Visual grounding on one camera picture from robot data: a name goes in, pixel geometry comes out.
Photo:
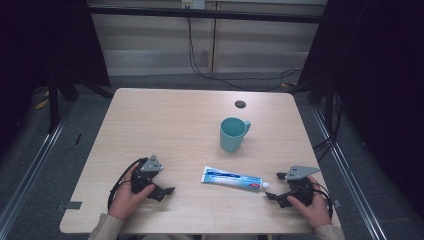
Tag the person's left hand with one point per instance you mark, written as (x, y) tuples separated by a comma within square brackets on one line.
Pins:
[(128, 199)]

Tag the white wall socket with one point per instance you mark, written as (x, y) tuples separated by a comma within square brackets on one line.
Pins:
[(193, 3)]

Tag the teal cup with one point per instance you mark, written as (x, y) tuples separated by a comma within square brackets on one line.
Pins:
[(231, 135)]

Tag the metal floor rail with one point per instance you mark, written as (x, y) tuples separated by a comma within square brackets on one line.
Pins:
[(350, 180), (33, 166)]

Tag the black metal stand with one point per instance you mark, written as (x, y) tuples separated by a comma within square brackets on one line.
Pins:
[(53, 103)]

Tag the yellow tape strip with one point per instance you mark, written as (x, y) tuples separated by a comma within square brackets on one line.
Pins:
[(41, 104)]

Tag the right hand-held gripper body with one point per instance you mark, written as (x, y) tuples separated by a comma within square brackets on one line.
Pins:
[(301, 188)]

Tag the blue and white toothpaste tube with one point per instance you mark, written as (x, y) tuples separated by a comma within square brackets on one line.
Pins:
[(233, 179)]

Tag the person's right hand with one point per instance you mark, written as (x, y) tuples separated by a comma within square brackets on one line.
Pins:
[(313, 210)]

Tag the black horizontal bar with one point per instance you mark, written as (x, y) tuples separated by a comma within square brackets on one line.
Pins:
[(206, 14)]

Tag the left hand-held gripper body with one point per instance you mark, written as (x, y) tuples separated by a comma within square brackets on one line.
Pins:
[(145, 176)]

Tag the dark curtain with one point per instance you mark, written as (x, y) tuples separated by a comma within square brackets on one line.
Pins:
[(40, 50), (376, 83)]

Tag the grey tape strip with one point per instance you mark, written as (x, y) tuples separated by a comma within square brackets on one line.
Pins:
[(73, 205)]

